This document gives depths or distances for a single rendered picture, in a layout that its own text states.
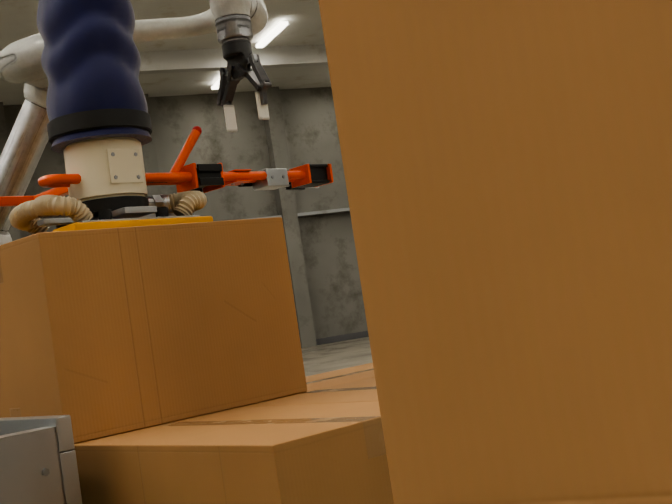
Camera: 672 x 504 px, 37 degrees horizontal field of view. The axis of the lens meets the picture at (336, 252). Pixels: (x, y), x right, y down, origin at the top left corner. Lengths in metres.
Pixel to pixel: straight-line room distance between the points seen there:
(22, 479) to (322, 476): 0.52
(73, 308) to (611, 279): 1.61
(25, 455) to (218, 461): 0.35
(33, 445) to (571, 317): 1.40
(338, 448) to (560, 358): 1.11
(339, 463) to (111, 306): 0.67
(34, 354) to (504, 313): 1.63
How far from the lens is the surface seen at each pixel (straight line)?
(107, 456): 1.87
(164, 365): 2.09
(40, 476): 1.79
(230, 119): 2.64
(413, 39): 0.50
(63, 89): 2.28
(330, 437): 1.55
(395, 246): 0.49
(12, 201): 2.49
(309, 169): 2.61
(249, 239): 2.24
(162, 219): 2.20
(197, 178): 2.40
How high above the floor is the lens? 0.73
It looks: 3 degrees up
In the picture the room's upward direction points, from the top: 8 degrees counter-clockwise
